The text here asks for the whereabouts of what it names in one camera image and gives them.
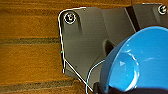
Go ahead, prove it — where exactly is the thin blue cable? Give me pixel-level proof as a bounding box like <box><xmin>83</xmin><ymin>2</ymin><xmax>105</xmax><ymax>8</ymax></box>
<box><xmin>84</xmin><ymin>61</ymin><xmax>105</xmax><ymax>94</ymax></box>

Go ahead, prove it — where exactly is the dark robot mobile base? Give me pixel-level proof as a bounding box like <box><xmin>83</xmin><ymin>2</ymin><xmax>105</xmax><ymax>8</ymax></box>
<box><xmin>57</xmin><ymin>2</ymin><xmax>168</xmax><ymax>94</ymax></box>

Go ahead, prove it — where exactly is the blue bowl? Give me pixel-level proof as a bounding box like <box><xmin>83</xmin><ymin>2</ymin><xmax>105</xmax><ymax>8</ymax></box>
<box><xmin>99</xmin><ymin>26</ymin><xmax>168</xmax><ymax>93</ymax></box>

